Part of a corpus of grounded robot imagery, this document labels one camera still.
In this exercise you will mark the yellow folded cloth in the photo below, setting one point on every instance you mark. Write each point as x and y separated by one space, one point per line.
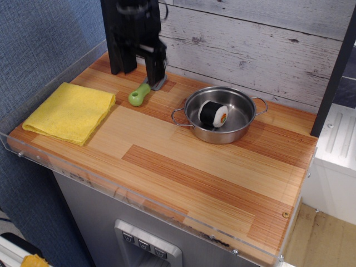
71 113

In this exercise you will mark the black vertical post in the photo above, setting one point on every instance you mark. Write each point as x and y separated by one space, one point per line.
333 84
111 21

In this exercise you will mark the grey toy fridge cabinet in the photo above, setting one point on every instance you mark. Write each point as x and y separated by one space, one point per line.
95 214

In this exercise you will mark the black right vertical post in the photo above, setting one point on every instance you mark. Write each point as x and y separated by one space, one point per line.
333 84

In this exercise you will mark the green handled grey spatula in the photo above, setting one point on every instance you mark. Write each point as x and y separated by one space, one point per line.
137 96

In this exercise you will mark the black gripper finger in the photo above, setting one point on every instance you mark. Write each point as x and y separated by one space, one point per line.
125 56
155 68

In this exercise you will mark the silver dispenser button panel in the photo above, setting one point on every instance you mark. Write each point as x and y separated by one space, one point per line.
140 248

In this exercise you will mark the white ribbed appliance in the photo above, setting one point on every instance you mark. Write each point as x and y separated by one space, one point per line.
330 182

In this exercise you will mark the yellow black object bottom left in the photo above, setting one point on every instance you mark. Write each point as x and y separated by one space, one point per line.
28 260

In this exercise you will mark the toy sushi roll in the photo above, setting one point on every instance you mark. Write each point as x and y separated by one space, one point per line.
213 114

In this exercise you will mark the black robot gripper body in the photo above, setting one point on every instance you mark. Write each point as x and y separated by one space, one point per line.
141 24

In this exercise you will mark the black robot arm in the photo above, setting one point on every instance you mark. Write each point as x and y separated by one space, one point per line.
133 4

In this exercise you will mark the small steel pot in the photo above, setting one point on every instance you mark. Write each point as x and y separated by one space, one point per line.
242 112

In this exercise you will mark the black left vertical post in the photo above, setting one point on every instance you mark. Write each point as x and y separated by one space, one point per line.
111 21

